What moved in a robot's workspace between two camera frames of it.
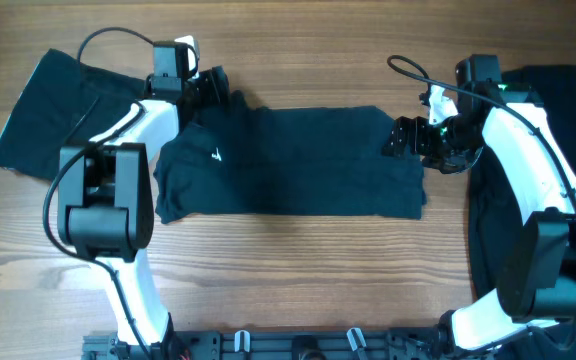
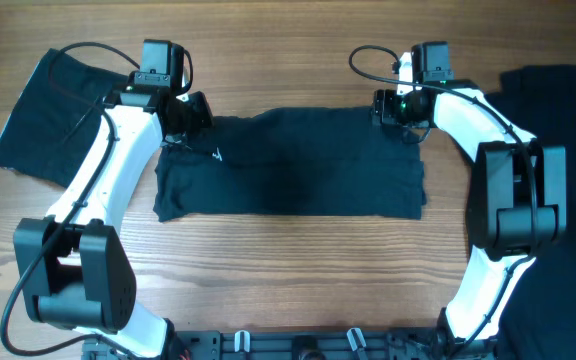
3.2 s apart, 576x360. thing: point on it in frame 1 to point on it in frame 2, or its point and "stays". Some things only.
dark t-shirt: (236, 161) stays
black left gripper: (215, 84) to (204, 117)
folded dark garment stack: (60, 105) stays
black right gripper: (420, 127) to (385, 108)
